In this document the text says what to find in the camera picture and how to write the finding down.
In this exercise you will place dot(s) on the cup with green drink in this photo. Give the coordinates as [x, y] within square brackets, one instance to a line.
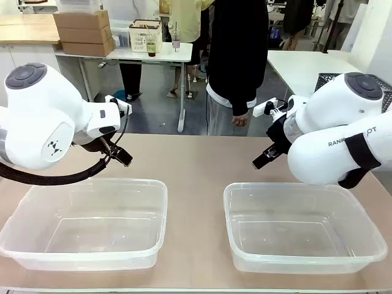
[151, 47]

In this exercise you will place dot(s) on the brown cardboard box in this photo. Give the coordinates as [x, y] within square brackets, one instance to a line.
[87, 47]
[82, 19]
[84, 34]

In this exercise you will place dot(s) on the person in beige jacket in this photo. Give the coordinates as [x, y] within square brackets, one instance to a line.
[344, 10]

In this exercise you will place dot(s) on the person in black sweater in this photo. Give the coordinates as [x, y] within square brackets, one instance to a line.
[235, 52]

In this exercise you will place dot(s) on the person's left hand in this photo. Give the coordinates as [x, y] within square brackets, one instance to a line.
[240, 120]

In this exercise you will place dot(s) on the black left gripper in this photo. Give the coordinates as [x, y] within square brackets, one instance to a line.
[93, 144]

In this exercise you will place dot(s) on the black mesh basket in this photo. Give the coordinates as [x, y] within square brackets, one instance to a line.
[326, 79]

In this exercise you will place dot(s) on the person in yellow top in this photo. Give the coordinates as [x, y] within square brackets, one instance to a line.
[185, 21]

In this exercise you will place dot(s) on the clear plastic bin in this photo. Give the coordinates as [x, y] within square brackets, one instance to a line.
[85, 220]
[303, 226]

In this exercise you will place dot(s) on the white slotted basket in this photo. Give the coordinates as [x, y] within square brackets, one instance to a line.
[141, 36]

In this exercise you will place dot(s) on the person in white coat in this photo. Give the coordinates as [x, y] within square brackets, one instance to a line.
[131, 79]

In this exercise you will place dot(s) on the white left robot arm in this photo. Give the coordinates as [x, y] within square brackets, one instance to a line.
[36, 104]

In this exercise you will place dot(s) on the wooden counter top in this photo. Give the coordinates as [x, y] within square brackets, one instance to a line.
[27, 29]

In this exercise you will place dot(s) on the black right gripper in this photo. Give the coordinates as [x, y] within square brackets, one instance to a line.
[279, 134]

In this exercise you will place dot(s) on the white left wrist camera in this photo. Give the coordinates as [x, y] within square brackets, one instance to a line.
[122, 107]

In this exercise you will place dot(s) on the white table with grey legs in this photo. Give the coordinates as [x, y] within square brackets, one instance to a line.
[171, 52]

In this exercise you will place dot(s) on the person in dark clothes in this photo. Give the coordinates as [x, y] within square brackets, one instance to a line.
[297, 18]

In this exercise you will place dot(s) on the cup with purple drink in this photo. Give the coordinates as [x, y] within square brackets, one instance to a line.
[176, 43]

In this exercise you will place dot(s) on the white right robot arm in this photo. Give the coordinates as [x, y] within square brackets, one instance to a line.
[330, 107]

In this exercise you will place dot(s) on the clear storage box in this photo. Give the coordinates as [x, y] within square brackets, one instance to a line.
[120, 33]

